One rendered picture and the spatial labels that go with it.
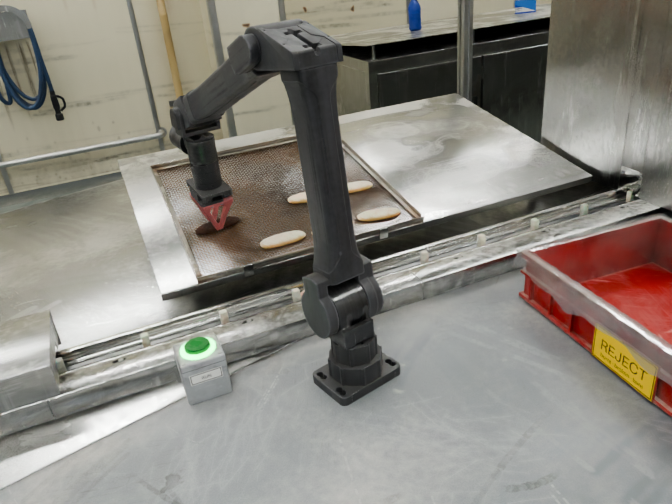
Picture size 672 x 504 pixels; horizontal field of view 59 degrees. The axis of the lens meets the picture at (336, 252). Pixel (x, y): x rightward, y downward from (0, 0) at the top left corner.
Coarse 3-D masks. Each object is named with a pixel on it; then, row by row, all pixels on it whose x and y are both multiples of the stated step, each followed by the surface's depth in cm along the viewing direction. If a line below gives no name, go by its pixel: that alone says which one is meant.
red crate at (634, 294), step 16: (624, 272) 115; (640, 272) 115; (656, 272) 114; (528, 288) 108; (592, 288) 111; (608, 288) 111; (624, 288) 110; (640, 288) 110; (656, 288) 109; (544, 304) 104; (624, 304) 105; (640, 304) 105; (656, 304) 105; (560, 320) 101; (576, 320) 97; (640, 320) 101; (656, 320) 101; (576, 336) 97; (592, 336) 94; (656, 384) 81; (656, 400) 83
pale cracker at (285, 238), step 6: (276, 234) 124; (282, 234) 124; (288, 234) 124; (294, 234) 124; (300, 234) 124; (264, 240) 122; (270, 240) 122; (276, 240) 122; (282, 240) 122; (288, 240) 122; (294, 240) 123; (264, 246) 121; (270, 246) 121; (276, 246) 122
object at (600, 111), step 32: (576, 0) 137; (608, 0) 129; (640, 0) 122; (576, 32) 140; (608, 32) 132; (640, 32) 124; (576, 64) 142; (608, 64) 134; (640, 64) 126; (544, 96) 155; (576, 96) 145; (608, 96) 136; (640, 96) 128; (544, 128) 158; (576, 128) 148; (608, 128) 138; (640, 128) 130; (576, 160) 150; (608, 160) 141; (640, 160) 132; (640, 192) 135
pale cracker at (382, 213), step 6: (372, 210) 131; (378, 210) 131; (384, 210) 131; (390, 210) 131; (396, 210) 131; (360, 216) 129; (366, 216) 129; (372, 216) 129; (378, 216) 129; (384, 216) 129; (390, 216) 130
